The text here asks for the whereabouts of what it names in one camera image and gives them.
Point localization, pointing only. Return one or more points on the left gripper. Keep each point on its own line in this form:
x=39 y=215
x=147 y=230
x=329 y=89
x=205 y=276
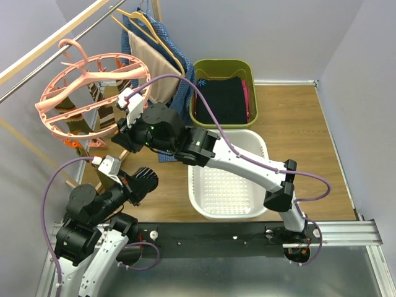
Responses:
x=135 y=189

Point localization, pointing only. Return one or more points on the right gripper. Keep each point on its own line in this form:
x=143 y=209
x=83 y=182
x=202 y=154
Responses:
x=124 y=137

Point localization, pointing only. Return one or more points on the olive wavy striped sock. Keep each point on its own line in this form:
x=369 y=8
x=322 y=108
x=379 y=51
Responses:
x=77 y=124

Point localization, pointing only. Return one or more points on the pink round clip hanger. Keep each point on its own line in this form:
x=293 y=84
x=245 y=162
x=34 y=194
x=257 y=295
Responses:
x=102 y=69

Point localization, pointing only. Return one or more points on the black white striped sock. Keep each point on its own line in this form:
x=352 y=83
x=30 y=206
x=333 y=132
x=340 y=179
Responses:
x=145 y=173

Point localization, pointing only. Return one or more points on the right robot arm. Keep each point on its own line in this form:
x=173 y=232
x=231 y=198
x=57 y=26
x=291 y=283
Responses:
x=161 y=129

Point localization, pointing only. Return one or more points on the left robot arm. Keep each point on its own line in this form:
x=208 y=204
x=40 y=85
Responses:
x=94 y=233

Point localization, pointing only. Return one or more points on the yellow wooden hanger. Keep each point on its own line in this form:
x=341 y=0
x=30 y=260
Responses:
x=139 y=15

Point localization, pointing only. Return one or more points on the beige cloth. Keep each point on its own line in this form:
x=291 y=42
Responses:
x=162 y=91

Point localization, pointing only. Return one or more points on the white plastic basket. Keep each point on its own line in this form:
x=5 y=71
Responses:
x=220 y=195

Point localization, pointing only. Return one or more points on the black folded clothes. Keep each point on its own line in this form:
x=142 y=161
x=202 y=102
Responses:
x=225 y=98

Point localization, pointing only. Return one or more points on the olive green bin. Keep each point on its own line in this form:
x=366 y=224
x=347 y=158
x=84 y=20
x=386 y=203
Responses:
x=222 y=69

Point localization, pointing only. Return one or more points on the blue checkered shirt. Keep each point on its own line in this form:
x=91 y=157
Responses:
x=181 y=100

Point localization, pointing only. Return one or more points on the pink folded garment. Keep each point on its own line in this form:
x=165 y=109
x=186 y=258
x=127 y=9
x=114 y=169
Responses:
x=246 y=99

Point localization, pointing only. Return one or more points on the metal rack rod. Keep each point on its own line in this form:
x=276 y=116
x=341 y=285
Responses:
x=55 y=52

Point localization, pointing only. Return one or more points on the wooden clothes rack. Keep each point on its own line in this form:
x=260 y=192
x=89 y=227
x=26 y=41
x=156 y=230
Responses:
x=5 y=125

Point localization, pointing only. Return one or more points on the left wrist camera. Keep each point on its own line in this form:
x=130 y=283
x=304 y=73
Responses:
x=109 y=166

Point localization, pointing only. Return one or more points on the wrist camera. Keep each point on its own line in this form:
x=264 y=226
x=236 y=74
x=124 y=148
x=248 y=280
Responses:
x=109 y=166
x=133 y=106

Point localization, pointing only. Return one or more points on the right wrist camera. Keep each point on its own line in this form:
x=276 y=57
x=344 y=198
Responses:
x=133 y=106

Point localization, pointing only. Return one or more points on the black mounting base rail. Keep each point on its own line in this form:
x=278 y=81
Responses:
x=224 y=239

